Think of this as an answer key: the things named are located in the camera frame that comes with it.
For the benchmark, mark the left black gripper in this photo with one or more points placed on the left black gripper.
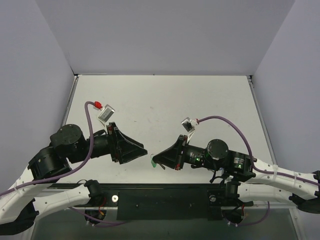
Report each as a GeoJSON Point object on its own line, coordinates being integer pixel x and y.
{"type": "Point", "coordinates": [115, 144]}

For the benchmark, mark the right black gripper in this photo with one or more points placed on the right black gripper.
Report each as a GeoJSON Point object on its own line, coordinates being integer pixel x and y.
{"type": "Point", "coordinates": [180, 152]}

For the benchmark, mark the green key tag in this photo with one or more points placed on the green key tag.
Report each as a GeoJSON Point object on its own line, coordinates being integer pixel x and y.
{"type": "Point", "coordinates": [153, 164]}

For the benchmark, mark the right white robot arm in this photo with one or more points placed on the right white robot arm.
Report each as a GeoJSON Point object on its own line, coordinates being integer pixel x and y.
{"type": "Point", "coordinates": [244, 177]}

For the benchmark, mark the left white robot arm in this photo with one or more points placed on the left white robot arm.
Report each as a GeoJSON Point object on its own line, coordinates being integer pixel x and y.
{"type": "Point", "coordinates": [20, 208]}

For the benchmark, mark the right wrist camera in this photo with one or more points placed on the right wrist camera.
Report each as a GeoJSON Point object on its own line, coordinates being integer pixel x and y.
{"type": "Point", "coordinates": [190, 126]}

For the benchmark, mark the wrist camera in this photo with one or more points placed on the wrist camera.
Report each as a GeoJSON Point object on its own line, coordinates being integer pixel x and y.
{"type": "Point", "coordinates": [105, 114]}
{"type": "Point", "coordinates": [190, 126]}

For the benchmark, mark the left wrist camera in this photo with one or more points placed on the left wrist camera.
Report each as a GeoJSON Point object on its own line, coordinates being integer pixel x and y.
{"type": "Point", "coordinates": [105, 114]}

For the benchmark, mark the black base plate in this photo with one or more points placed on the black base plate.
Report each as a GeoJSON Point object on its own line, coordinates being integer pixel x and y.
{"type": "Point", "coordinates": [170, 201]}

